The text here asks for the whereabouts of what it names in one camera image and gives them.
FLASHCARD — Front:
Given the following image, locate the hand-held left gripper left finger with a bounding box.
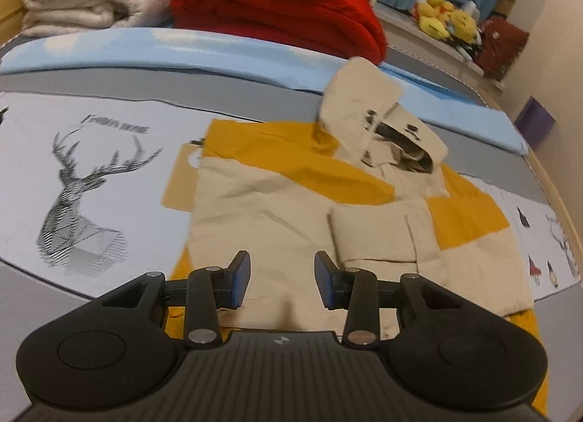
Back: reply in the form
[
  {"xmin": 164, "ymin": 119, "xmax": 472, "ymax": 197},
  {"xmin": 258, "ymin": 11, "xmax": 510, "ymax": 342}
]
[{"xmin": 93, "ymin": 250, "xmax": 252, "ymax": 350}]

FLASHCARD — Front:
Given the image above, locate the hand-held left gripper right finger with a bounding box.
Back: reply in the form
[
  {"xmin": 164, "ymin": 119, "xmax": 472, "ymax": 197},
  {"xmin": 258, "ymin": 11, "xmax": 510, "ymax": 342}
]
[{"xmin": 314, "ymin": 251, "xmax": 462, "ymax": 348}]

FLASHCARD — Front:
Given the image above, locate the yellow and beige hooded jacket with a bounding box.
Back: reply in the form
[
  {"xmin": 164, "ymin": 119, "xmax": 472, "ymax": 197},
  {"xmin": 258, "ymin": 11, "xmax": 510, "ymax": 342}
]
[{"xmin": 166, "ymin": 56, "xmax": 547, "ymax": 418}]

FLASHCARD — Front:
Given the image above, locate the grey deer print bed sheet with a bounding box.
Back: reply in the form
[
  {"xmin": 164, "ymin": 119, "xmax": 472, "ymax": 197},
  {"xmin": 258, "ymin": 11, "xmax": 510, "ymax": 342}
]
[{"xmin": 0, "ymin": 46, "xmax": 583, "ymax": 422}]

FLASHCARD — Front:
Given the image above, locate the grey padded ledge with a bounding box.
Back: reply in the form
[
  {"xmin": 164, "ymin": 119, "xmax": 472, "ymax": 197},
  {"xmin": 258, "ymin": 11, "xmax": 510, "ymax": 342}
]
[{"xmin": 373, "ymin": 0, "xmax": 507, "ymax": 97}]

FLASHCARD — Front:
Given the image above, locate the purple box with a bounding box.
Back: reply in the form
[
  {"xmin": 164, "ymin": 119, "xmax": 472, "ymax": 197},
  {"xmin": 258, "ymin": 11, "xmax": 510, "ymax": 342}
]
[{"xmin": 514, "ymin": 96, "xmax": 557, "ymax": 152}]

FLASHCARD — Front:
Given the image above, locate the red folded blanket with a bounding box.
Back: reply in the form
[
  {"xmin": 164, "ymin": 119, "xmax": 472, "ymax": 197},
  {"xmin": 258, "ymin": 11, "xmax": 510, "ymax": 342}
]
[{"xmin": 171, "ymin": 0, "xmax": 389, "ymax": 66}]

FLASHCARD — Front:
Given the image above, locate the yellow plush toy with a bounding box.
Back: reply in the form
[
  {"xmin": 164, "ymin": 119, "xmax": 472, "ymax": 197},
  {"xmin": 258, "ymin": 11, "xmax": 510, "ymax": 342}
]
[
  {"xmin": 449, "ymin": 7, "xmax": 482, "ymax": 47},
  {"xmin": 412, "ymin": 0, "xmax": 456, "ymax": 40}
]

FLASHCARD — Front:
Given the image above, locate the dark red cushion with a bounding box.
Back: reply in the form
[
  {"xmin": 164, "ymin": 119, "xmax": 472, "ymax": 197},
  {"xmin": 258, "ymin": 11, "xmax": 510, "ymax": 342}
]
[{"xmin": 474, "ymin": 16, "xmax": 530, "ymax": 81}]

